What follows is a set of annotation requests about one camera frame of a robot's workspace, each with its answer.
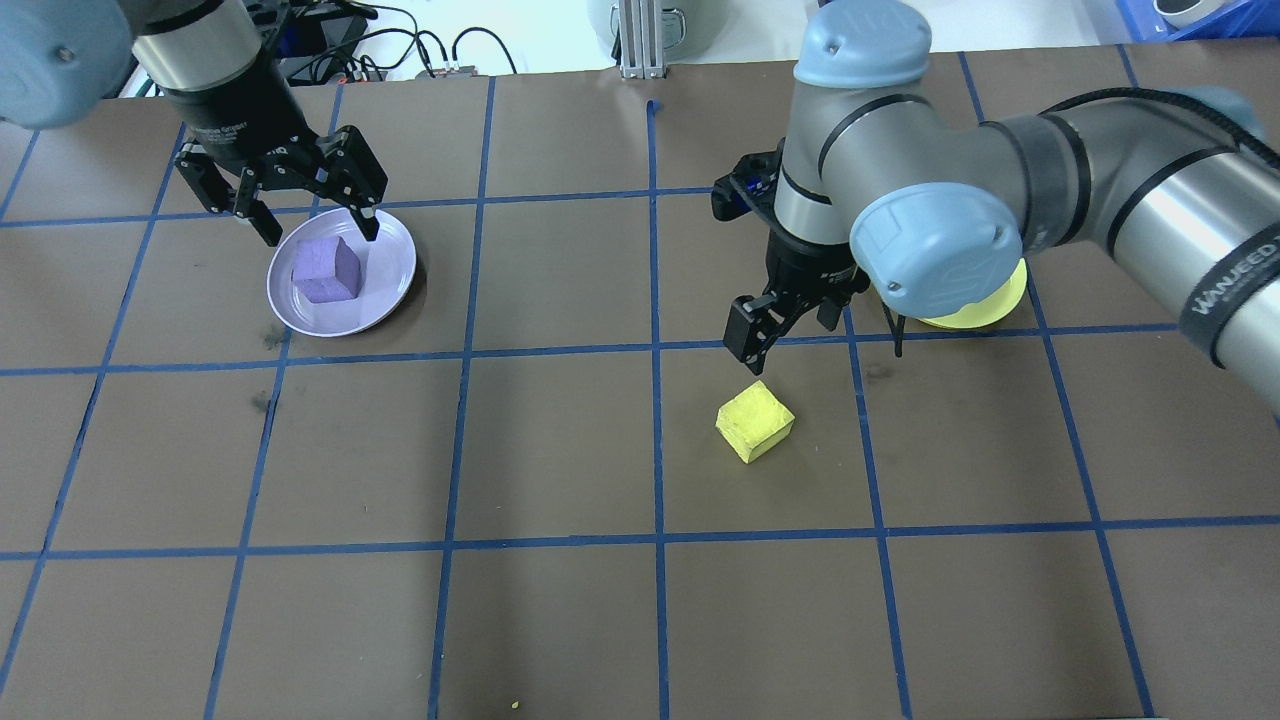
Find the purple foam cube block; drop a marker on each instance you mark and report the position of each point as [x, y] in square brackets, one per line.
[325, 270]

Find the yellow foam cube block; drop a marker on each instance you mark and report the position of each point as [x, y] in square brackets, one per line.
[755, 420]

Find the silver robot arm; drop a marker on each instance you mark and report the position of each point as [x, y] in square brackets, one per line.
[60, 50]
[1100, 180]

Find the purple round plate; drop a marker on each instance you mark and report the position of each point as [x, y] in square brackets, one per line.
[300, 315]

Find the black power adapter brick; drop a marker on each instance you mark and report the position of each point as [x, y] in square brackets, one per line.
[335, 40]

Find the black power strip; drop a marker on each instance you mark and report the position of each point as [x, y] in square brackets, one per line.
[455, 70]

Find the yellow round plate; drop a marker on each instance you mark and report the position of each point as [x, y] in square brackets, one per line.
[985, 310]

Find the grey bowl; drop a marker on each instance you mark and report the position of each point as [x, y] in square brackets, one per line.
[1185, 10]

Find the blue plastic bin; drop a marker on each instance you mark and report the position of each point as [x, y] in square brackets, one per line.
[1250, 20]

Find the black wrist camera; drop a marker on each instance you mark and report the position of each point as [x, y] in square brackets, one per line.
[745, 190]

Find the aluminium profile post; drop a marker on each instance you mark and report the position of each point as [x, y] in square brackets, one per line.
[640, 40]

